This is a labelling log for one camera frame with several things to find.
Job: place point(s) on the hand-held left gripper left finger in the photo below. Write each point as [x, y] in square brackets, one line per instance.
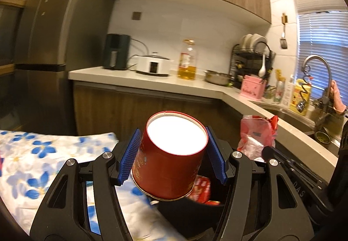
[130, 156]

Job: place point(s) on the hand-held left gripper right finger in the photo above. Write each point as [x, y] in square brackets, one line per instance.
[216, 156]

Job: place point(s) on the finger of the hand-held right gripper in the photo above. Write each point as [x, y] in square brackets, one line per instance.
[272, 152]

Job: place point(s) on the red and white plastic bag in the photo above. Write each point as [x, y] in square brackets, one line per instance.
[252, 135]

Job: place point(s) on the red printed plastic bag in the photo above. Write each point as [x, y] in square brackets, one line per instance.
[201, 189]

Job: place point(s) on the red canister with white interior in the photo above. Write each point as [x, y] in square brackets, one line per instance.
[168, 173]

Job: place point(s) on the black trash bin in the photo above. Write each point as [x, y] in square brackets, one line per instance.
[193, 216]

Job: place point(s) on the steel sink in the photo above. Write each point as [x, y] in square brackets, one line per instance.
[296, 118]

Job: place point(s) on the wooden kitchen counter cabinet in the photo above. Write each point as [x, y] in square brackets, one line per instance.
[122, 105]

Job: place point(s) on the white bottle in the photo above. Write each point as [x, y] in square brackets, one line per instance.
[286, 94]

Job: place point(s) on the yellow detergent bottle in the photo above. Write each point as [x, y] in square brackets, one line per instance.
[296, 97]

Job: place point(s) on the pink box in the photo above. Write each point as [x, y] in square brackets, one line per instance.
[251, 89]

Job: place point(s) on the pink rubber glove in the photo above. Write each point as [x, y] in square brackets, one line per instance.
[338, 99]

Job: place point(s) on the steel pot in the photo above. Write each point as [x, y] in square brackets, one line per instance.
[217, 78]

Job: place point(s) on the white spoon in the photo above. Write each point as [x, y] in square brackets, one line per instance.
[261, 71]

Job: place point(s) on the cooking oil bottle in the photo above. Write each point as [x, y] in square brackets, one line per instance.
[187, 72]

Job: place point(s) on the black dish rack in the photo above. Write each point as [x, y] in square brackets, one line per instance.
[236, 67]

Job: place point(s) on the white electric cooker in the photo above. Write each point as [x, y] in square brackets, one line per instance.
[152, 65]

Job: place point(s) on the blue floral tablecloth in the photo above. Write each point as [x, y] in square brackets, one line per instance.
[32, 175]

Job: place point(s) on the steel faucet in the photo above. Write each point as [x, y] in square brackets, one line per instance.
[316, 57]

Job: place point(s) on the black air fryer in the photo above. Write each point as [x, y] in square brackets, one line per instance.
[117, 50]

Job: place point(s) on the hanging metal spatula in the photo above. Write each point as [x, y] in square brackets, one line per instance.
[284, 44]

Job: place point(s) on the window blinds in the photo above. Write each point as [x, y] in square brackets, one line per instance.
[320, 40]

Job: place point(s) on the dark steel refrigerator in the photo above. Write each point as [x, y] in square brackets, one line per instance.
[54, 40]

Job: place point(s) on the wooden framed glass door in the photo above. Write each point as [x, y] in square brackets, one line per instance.
[8, 40]

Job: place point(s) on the brown wall switch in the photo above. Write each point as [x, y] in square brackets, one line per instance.
[136, 15]

